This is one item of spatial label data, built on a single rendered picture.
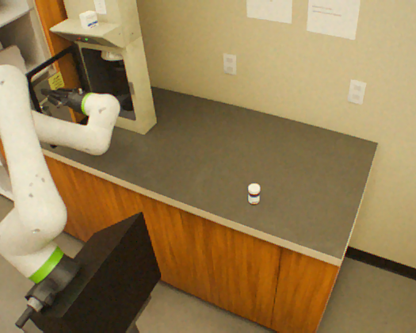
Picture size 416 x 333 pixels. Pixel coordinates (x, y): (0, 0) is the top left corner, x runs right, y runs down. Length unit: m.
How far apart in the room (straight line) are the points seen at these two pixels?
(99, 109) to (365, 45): 1.09
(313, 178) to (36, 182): 1.08
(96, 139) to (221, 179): 0.53
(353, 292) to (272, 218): 1.11
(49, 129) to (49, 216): 0.46
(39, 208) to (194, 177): 0.82
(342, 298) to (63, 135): 1.78
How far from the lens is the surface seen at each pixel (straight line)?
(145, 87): 1.81
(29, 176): 1.00
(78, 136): 1.41
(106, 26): 1.62
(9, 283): 2.79
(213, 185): 1.57
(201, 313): 2.29
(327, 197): 1.55
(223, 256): 1.72
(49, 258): 1.11
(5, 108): 1.11
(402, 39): 1.65
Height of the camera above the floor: 2.05
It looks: 42 degrees down
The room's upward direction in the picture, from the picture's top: 5 degrees counter-clockwise
